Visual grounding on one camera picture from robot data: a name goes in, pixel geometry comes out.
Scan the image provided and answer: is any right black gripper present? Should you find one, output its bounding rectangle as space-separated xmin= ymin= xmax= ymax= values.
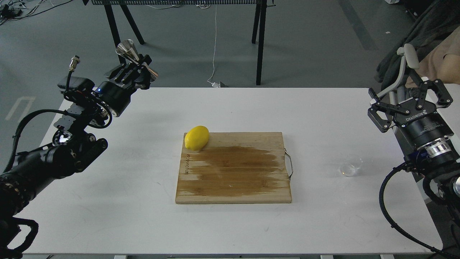
xmin=367 ymin=70 xmax=454 ymax=157

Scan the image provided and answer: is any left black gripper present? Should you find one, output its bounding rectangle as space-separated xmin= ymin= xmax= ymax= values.
xmin=95 ymin=54 xmax=152 ymax=117

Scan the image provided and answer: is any steel double jigger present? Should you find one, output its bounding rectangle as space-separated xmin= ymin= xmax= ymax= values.
xmin=116 ymin=39 xmax=158 ymax=82

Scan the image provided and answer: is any small clear glass beaker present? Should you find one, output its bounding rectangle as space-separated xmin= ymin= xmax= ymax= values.
xmin=339 ymin=154 xmax=364 ymax=177

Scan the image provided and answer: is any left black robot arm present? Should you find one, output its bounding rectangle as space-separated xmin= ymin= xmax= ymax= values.
xmin=0 ymin=54 xmax=158 ymax=259

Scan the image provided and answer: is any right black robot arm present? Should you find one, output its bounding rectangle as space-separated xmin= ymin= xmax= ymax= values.
xmin=368 ymin=69 xmax=459 ymax=259

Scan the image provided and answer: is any white office chair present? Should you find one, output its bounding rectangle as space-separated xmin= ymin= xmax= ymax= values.
xmin=373 ymin=43 xmax=420 ymax=105

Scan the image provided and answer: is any yellow lemon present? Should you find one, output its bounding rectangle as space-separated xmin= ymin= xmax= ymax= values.
xmin=184 ymin=125 xmax=210 ymax=151

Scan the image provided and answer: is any wooden cutting board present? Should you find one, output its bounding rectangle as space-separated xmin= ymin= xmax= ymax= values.
xmin=175 ymin=132 xmax=292 ymax=204

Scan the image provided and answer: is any white hanging cable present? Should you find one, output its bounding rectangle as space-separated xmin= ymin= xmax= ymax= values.
xmin=206 ymin=4 xmax=228 ymax=88

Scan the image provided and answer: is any floor cable bundle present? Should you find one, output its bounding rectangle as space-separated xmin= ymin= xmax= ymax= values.
xmin=0 ymin=0 xmax=72 ymax=25

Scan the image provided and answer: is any black metal frame table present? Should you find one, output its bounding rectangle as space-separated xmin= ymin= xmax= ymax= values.
xmin=82 ymin=0 xmax=275 ymax=86

